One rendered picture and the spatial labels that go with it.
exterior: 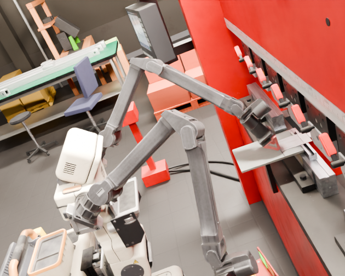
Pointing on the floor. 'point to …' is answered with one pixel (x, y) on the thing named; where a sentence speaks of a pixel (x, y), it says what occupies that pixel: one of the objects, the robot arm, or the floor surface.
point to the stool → (30, 134)
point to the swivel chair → (90, 81)
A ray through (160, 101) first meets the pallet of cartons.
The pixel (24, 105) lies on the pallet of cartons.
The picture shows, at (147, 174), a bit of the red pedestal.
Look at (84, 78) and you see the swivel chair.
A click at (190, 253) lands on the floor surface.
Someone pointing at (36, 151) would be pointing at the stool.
